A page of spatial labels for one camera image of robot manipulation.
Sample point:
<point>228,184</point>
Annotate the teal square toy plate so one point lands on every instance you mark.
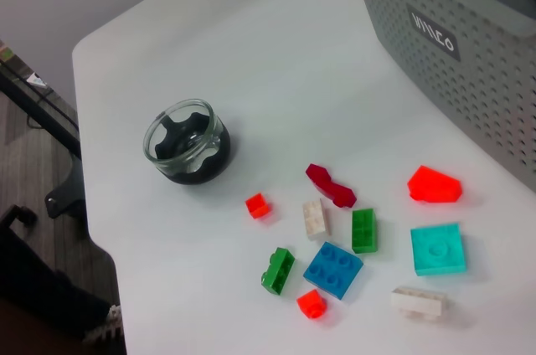
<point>437,250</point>

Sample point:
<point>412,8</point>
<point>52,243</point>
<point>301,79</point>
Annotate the small red brick with stud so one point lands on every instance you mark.
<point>310,304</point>

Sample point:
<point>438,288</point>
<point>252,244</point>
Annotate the black office chair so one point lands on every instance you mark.
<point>17,214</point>

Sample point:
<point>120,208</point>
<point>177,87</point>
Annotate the glass teacup with black sleeve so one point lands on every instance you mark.
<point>197,175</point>

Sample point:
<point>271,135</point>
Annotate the green stepped toy brick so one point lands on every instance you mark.
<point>278,271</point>

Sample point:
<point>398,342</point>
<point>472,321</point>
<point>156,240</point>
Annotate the green rectangular toy brick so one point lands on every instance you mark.
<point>364,231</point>

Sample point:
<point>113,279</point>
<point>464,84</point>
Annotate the small red cube brick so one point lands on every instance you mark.
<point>257,206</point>

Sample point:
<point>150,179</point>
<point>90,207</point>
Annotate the grey-green perforated storage bin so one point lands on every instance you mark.
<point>460,99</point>

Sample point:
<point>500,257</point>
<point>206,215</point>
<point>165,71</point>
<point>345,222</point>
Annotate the blue square toy brick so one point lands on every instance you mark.
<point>333,271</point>

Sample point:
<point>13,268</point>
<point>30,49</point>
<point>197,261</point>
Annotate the dark red curved toy block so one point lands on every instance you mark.
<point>335,193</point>

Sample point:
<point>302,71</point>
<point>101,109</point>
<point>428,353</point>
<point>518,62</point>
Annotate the orange-red wedge toy block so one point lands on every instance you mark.
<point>433,185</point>

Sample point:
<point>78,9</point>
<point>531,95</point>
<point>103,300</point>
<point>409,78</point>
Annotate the light wooden box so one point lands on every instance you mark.
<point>5,51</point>

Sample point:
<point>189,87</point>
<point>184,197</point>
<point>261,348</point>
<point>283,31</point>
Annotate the white power strip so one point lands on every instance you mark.
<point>37,80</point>

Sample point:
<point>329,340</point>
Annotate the white toy brick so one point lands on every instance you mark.
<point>315,219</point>
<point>419,301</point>

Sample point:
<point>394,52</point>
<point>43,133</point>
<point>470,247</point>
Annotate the black metal stand frame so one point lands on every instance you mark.
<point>65,198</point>

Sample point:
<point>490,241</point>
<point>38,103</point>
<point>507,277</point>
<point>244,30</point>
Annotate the white striped sneaker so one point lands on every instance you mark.
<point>106,325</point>

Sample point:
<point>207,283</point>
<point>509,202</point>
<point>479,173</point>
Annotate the person's dark trousered leg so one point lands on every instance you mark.
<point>42,288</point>

